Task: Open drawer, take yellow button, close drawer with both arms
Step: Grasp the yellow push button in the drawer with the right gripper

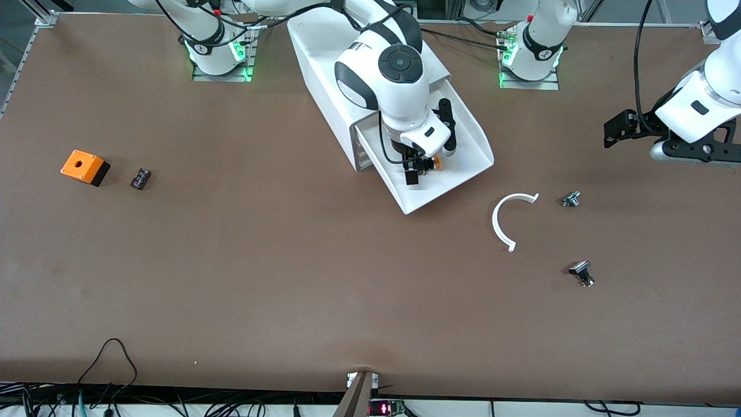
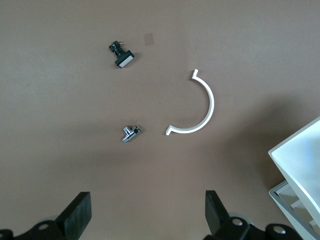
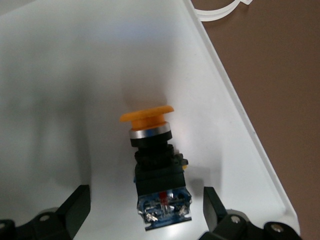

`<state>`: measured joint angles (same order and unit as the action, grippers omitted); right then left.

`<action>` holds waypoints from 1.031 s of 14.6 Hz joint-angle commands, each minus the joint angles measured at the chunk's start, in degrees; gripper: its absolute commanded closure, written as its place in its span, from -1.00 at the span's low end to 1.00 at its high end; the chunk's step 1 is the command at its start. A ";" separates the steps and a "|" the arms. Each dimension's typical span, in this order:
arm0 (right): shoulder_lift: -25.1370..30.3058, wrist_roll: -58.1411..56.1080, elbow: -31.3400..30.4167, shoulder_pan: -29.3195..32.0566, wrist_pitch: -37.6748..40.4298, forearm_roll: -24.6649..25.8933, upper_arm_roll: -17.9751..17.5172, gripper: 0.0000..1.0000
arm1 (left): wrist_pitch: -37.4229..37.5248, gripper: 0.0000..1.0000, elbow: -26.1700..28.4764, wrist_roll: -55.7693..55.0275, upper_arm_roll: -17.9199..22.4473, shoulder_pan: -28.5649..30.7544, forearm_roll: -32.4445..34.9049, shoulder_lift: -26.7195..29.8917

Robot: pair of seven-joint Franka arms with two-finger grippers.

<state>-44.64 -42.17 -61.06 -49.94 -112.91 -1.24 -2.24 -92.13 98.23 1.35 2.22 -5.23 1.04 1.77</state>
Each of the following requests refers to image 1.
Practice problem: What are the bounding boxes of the white drawer cabinet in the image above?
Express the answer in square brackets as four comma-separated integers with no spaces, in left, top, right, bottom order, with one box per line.
[287,14,452,174]

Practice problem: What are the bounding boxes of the circuit board with red display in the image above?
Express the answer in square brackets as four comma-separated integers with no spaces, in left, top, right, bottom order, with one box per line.
[369,399,407,417]

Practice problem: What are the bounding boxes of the orange box with black base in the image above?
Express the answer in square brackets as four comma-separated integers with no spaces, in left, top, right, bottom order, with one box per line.
[60,149,111,187]

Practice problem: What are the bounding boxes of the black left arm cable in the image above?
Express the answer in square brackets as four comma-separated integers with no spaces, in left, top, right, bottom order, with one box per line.
[633,0,656,119]

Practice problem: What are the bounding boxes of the white C-shaped ring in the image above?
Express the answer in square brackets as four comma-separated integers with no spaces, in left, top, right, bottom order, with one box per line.
[491,192,540,253]

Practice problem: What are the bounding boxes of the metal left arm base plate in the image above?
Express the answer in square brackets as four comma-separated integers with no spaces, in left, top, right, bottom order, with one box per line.
[498,32,561,91]

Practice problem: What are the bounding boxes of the aluminium frame rail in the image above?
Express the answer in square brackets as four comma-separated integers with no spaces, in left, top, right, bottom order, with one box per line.
[0,12,58,119]
[576,20,721,46]

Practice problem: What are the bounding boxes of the black cables between arm bases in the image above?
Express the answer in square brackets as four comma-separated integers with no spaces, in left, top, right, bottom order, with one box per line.
[412,17,513,50]

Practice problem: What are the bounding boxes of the grey camera mount wedge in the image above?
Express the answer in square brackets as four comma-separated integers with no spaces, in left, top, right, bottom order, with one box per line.
[332,371,379,417]

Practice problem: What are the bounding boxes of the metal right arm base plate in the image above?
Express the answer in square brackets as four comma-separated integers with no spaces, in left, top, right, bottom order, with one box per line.
[192,20,260,82]

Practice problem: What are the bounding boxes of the black looped table cable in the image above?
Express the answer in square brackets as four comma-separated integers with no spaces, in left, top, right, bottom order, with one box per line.
[77,338,138,406]

